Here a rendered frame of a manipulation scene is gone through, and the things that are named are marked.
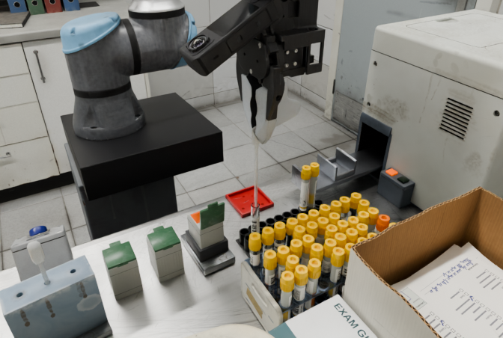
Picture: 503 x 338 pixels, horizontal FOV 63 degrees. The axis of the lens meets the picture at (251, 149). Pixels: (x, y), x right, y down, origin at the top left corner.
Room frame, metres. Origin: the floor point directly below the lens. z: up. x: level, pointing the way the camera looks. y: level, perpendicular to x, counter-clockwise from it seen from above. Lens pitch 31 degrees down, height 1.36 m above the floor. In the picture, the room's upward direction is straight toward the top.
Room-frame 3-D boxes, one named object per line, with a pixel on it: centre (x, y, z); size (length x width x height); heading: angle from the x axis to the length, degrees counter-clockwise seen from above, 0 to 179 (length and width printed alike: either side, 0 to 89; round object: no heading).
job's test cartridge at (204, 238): (0.48, 0.07, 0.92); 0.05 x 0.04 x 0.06; 32
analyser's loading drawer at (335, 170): (0.67, -0.18, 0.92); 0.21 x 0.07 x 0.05; 119
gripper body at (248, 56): (0.49, -0.03, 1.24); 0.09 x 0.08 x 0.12; 120
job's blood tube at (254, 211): (0.47, -0.01, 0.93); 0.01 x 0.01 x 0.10
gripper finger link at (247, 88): (0.50, -0.02, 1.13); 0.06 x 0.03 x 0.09; 120
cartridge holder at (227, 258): (0.48, 0.07, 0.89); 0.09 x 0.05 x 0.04; 32
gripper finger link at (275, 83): (0.46, -0.02, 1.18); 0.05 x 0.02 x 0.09; 30
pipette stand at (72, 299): (0.33, 0.24, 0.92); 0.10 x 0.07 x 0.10; 126
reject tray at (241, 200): (0.61, 0.00, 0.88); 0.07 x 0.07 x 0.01; 29
